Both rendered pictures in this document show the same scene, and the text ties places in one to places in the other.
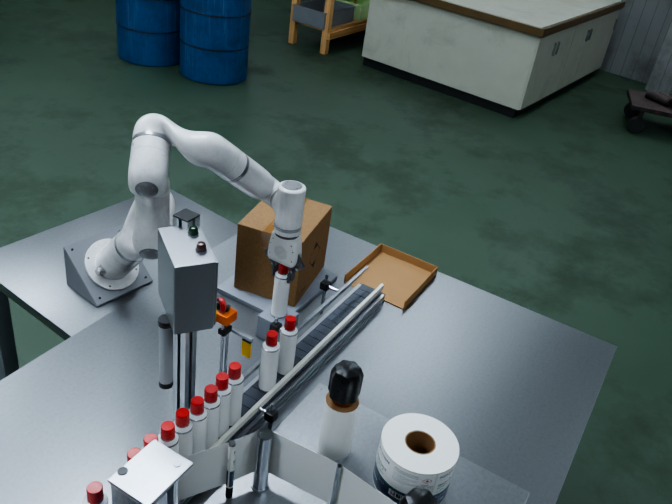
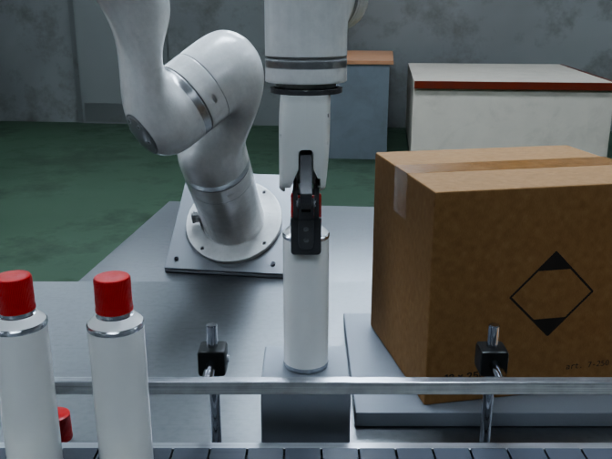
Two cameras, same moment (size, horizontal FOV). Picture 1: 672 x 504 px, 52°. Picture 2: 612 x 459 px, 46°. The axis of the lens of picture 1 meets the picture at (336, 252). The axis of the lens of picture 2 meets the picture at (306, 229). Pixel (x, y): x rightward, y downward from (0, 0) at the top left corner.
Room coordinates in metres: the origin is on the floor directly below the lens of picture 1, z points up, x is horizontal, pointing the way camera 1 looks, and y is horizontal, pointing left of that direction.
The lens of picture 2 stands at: (1.48, -0.53, 1.32)
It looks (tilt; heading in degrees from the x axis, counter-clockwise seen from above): 17 degrees down; 64
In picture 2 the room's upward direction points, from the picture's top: straight up
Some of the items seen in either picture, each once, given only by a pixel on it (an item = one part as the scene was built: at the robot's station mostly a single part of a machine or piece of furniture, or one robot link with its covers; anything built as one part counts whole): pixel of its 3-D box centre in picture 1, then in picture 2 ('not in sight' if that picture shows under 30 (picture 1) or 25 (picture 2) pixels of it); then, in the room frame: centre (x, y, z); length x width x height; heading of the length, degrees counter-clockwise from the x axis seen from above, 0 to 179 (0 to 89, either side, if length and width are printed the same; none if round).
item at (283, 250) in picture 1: (286, 245); (306, 132); (1.81, 0.16, 1.19); 0.10 x 0.07 x 0.11; 64
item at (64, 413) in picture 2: not in sight; (56, 425); (1.55, 0.27, 0.85); 0.03 x 0.03 x 0.03
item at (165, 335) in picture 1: (165, 352); not in sight; (1.26, 0.37, 1.18); 0.04 x 0.04 x 0.21
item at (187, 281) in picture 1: (187, 278); not in sight; (1.31, 0.33, 1.38); 0.17 x 0.10 x 0.19; 29
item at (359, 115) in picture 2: not in sight; (351, 100); (5.08, 5.80, 0.44); 1.57 x 0.81 x 0.88; 58
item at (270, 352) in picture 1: (269, 360); (25, 376); (1.51, 0.14, 0.98); 0.05 x 0.05 x 0.20
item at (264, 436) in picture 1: (262, 460); not in sight; (1.16, 0.10, 0.97); 0.05 x 0.05 x 0.19
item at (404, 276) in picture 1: (391, 274); not in sight; (2.26, -0.23, 0.85); 0.30 x 0.26 x 0.04; 154
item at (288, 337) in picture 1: (287, 345); (119, 377); (1.59, 0.10, 0.98); 0.05 x 0.05 x 0.20
